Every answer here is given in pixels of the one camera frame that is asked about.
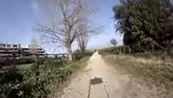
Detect tall bare tree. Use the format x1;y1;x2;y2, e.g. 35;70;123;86
29;0;107;67

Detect small round tree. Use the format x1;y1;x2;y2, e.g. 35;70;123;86
108;37;119;48

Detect gravel dirt path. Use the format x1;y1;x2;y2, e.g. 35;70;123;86
19;43;157;98

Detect green bushes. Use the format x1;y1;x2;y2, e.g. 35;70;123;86
0;52;78;98

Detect small bare tree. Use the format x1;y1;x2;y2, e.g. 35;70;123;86
71;20;96;55

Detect long terraced building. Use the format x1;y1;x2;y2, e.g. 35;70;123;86
0;31;48;65

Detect dry grass verge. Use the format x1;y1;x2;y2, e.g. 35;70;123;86
100;42;173;98

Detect large dark leafy tree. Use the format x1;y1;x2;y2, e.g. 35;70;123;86
110;0;173;58

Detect wooden fence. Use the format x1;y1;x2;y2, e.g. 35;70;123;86
0;37;70;74
99;37;173;67

